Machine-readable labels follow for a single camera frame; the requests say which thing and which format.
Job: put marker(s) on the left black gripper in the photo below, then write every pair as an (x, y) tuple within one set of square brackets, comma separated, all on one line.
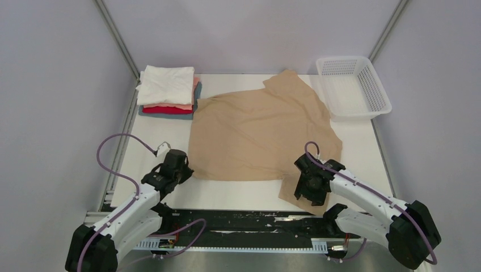
[(188, 171)]

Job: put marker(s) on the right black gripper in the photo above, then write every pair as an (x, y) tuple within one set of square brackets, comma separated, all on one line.
[(316, 199)]

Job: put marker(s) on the beige t shirt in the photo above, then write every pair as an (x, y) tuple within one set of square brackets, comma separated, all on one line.
[(257, 135)]

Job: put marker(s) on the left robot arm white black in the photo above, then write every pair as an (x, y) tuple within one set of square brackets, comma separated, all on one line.
[(102, 246)]

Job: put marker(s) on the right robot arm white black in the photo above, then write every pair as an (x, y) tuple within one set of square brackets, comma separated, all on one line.
[(384, 208)]

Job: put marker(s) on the blue grey folded t shirt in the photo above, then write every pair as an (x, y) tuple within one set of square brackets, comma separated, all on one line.
[(197, 93)]

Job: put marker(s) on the red folded t shirt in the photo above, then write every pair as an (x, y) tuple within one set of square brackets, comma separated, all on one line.
[(166, 110)]

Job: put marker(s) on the white folded t shirt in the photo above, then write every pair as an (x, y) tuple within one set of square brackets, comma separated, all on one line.
[(166, 85)]

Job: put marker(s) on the pink folded t shirt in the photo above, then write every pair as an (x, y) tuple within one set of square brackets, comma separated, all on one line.
[(186, 107)]

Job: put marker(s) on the white plastic basket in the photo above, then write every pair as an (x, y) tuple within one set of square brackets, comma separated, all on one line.
[(352, 89)]

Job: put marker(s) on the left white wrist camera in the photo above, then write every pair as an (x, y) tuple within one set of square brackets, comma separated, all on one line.
[(162, 149)]

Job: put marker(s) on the white slotted cable duct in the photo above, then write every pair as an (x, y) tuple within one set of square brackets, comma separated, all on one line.
[(316, 247)]

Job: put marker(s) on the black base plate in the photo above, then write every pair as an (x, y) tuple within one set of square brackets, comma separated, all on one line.
[(231, 228)]

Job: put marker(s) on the aluminium frame rail front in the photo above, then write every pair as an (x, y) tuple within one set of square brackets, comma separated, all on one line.
[(334, 223)]

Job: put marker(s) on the left side aluminium rail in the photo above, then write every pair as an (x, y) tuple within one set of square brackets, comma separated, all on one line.
[(117, 160)]

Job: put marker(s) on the left corner aluminium post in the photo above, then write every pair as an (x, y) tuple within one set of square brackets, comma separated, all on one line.
[(116, 35)]

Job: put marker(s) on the corner aluminium post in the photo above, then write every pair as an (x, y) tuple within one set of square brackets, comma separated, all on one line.
[(388, 29), (116, 35)]

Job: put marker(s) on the right corner aluminium post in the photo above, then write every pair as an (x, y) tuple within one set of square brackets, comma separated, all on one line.
[(388, 29)]

